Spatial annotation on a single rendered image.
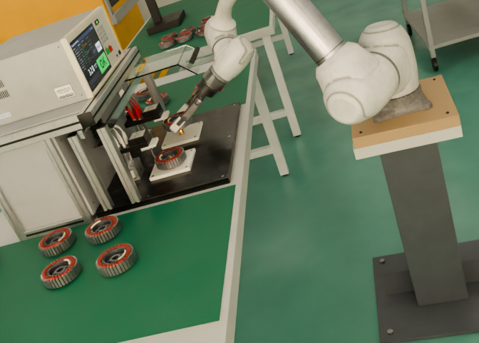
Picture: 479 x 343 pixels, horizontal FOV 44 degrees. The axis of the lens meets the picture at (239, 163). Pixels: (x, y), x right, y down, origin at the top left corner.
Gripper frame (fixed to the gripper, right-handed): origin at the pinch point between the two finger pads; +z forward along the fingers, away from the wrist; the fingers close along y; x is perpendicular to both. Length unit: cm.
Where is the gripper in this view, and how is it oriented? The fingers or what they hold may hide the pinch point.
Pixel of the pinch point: (177, 120)
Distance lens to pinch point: 229.1
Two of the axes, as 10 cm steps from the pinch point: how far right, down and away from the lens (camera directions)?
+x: -7.6, -6.0, -2.6
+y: 0.7, -4.7, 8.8
